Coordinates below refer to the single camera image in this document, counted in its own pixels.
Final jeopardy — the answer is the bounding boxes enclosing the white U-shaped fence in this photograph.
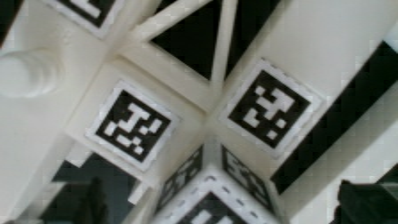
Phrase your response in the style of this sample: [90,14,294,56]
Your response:
[278,96,398,224]

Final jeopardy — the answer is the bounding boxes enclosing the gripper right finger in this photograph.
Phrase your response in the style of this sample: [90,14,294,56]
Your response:
[333,181,398,224]

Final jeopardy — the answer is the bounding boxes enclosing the white chair back frame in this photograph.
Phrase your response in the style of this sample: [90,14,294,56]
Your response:
[0,0,398,224]

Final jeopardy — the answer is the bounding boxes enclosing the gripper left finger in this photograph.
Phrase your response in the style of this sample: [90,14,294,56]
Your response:
[40,178,109,224]

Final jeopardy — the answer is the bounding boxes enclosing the white nut cube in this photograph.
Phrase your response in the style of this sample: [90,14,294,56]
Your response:
[150,143,283,224]

